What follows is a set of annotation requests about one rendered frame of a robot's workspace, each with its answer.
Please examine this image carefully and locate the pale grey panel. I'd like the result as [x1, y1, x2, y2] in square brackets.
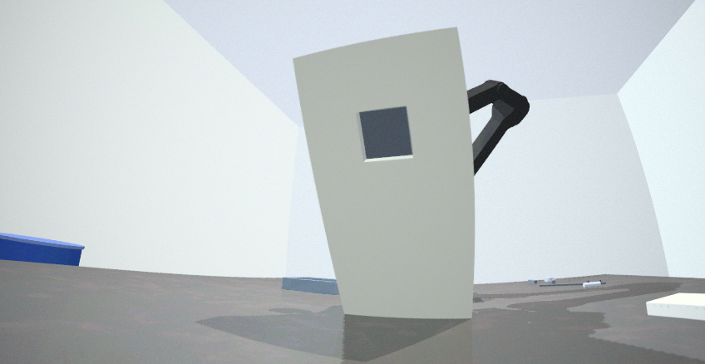
[293, 27, 476, 319]

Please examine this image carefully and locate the white flat slab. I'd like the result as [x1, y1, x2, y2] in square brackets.
[646, 293, 705, 320]

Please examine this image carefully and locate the light blue square tray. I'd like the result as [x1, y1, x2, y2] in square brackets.
[282, 277, 339, 295]

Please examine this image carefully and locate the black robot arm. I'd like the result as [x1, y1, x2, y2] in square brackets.
[467, 80, 530, 174]

